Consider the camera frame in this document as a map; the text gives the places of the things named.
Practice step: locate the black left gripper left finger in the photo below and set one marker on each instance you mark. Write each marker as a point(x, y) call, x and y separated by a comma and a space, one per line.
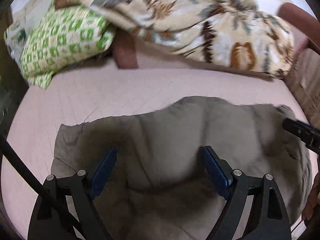
point(69, 212)

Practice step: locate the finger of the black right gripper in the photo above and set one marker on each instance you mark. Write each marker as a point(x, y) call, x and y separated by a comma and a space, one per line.
point(305, 132)

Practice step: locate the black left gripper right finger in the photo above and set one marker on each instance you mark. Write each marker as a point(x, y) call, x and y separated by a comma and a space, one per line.
point(256, 203)

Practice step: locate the grey quilted puffer jacket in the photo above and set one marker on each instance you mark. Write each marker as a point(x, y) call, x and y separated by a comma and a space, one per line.
point(159, 188)

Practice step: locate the person's right hand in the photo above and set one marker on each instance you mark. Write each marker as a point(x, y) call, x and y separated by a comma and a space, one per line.
point(313, 199)

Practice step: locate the striped floral sofa cushion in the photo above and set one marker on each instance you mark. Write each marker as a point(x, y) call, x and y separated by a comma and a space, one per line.
point(303, 82)

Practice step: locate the maroon sofa backrest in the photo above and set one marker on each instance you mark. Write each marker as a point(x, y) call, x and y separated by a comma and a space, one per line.
point(305, 27)

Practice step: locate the pink bed sheet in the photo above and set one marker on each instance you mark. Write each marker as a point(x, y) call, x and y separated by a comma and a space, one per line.
point(99, 89)

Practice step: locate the brown wooden glass door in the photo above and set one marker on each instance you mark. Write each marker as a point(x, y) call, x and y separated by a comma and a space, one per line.
point(13, 86)

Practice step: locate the leaf pattern beige blanket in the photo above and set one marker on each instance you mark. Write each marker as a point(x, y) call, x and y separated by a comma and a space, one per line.
point(228, 33)

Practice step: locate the green white patterned pillow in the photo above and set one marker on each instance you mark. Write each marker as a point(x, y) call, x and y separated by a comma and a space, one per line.
point(63, 37)

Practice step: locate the brown red bolster pillow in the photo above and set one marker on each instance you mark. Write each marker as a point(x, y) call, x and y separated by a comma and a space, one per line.
point(124, 50)

